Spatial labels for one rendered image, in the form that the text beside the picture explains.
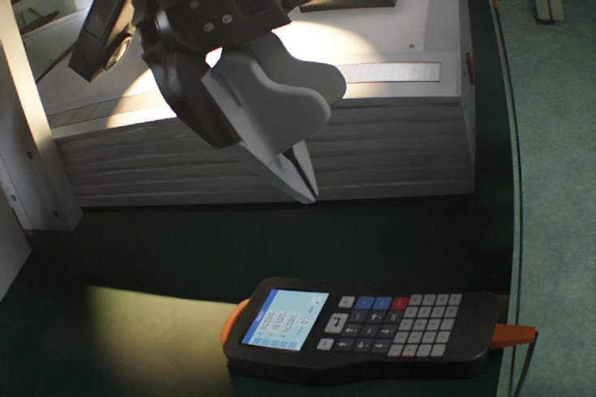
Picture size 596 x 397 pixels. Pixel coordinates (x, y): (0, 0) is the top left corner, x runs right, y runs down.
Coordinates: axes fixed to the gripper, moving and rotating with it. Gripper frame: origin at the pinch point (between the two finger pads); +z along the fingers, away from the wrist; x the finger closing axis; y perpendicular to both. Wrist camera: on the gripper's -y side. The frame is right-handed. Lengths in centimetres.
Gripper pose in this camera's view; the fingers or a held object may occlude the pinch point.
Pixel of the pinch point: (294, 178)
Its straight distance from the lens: 37.6
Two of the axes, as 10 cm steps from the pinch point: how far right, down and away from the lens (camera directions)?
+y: 8.1, -1.9, -5.6
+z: 4.7, 7.8, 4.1
